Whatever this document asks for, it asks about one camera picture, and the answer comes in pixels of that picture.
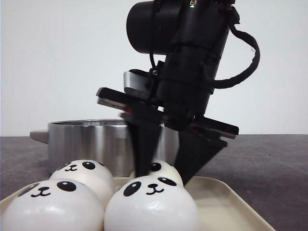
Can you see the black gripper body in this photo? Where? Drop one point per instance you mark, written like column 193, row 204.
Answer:
column 181, row 107

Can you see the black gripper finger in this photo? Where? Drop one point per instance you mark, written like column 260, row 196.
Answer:
column 197, row 146
column 145, row 130

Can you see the stainless steel steamer pot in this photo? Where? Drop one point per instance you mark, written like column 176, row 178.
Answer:
column 103, row 140

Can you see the panda bun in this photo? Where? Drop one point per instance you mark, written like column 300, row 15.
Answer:
column 54, row 205
column 91, row 173
column 162, row 169
column 152, row 203

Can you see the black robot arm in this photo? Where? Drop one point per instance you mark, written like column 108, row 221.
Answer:
column 191, row 34

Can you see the cream plastic tray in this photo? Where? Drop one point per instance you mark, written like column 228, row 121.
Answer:
column 219, row 207

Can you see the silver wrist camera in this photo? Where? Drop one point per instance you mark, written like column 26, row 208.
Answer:
column 137, row 83

